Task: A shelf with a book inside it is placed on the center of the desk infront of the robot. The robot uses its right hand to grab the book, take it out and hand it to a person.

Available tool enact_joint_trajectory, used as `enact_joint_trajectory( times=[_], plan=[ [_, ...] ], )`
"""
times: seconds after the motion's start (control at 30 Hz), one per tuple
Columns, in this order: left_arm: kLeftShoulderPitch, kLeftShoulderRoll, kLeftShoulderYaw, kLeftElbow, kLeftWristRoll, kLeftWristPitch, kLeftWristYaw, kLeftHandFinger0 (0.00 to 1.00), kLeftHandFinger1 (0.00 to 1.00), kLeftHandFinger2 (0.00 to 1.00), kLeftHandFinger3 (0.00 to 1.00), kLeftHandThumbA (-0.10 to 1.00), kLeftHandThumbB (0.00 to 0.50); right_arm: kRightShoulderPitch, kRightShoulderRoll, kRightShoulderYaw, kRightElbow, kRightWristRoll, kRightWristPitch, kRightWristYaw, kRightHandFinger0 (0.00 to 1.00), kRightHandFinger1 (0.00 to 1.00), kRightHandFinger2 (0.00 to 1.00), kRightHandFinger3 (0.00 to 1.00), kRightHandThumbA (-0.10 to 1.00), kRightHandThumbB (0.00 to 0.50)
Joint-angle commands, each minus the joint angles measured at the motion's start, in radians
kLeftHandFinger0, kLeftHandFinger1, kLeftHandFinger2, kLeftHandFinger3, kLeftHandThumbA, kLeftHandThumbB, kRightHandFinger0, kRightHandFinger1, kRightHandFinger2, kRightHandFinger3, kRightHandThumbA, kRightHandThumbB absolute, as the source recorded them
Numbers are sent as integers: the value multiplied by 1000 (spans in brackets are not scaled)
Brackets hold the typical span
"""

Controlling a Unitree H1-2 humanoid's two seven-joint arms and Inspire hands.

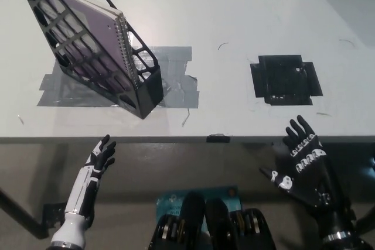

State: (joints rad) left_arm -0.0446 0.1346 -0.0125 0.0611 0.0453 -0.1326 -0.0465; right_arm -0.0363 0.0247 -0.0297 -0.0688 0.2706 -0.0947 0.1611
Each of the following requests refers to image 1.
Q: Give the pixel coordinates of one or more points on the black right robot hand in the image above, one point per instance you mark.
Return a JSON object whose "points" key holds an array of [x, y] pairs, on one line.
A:
{"points": [[319, 182]]}

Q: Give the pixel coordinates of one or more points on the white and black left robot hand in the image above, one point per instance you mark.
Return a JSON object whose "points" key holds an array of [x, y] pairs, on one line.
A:
{"points": [[96, 159]]}

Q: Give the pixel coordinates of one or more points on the purple spiral notebook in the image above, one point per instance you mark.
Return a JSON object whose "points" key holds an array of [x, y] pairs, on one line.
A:
{"points": [[93, 20]]}

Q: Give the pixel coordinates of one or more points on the teal robot torso label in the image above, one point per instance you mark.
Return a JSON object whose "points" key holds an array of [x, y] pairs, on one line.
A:
{"points": [[168, 203]]}

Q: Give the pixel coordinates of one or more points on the black lattice file shelf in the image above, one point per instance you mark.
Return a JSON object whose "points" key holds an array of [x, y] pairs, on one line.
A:
{"points": [[148, 92]]}

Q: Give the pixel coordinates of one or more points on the black robot torso blocks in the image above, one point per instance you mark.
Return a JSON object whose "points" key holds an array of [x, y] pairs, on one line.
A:
{"points": [[215, 232]]}

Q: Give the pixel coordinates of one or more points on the dark blue rounded object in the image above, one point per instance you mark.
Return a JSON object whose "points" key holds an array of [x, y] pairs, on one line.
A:
{"points": [[369, 171]]}

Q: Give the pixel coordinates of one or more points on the thin black table leg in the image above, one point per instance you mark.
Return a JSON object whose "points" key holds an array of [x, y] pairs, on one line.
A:
{"points": [[366, 219]]}

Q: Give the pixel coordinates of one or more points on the crumpled black floor tape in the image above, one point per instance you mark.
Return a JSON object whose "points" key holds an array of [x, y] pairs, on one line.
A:
{"points": [[52, 213]]}

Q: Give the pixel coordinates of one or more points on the thick black table leg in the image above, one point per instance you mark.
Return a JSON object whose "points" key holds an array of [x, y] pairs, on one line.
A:
{"points": [[23, 217]]}

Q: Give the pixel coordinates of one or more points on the black tape patch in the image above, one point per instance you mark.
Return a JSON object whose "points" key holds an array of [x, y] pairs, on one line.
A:
{"points": [[285, 80]]}

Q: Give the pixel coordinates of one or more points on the grey tape patch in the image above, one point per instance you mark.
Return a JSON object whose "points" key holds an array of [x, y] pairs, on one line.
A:
{"points": [[178, 86]]}

